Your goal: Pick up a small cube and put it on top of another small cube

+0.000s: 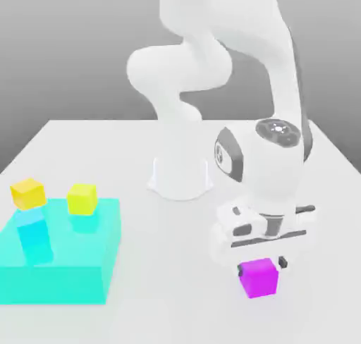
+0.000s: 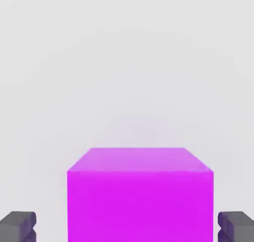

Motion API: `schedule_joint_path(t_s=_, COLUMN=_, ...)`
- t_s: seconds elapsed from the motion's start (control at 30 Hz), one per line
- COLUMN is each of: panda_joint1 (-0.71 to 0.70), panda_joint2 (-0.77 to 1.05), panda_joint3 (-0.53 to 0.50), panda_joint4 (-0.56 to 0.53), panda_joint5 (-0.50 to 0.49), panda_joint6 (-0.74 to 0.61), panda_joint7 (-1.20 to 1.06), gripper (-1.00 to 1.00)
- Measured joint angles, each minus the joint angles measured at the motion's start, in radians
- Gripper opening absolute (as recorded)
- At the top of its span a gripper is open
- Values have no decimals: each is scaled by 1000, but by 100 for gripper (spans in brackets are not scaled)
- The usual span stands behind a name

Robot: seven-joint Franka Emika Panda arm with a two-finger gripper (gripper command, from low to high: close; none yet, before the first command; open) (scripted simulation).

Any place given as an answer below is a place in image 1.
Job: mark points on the large turquoise box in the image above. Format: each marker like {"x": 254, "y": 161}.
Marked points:
{"x": 70, "y": 282}

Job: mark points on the small cyan cube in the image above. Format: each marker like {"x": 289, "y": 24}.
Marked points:
{"x": 32, "y": 232}

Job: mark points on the small magenta cube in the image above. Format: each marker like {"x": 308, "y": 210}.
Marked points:
{"x": 259, "y": 279}

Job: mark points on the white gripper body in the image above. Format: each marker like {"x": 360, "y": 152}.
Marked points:
{"x": 253, "y": 251}

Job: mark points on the small yellow cube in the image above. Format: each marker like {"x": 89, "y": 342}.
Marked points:
{"x": 81, "y": 200}

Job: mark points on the small orange cube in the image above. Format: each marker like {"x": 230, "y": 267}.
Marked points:
{"x": 28, "y": 193}

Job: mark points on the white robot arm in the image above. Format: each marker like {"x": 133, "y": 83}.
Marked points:
{"x": 197, "y": 53}

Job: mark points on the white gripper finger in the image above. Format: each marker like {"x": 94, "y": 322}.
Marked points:
{"x": 282, "y": 262}
{"x": 240, "y": 270}

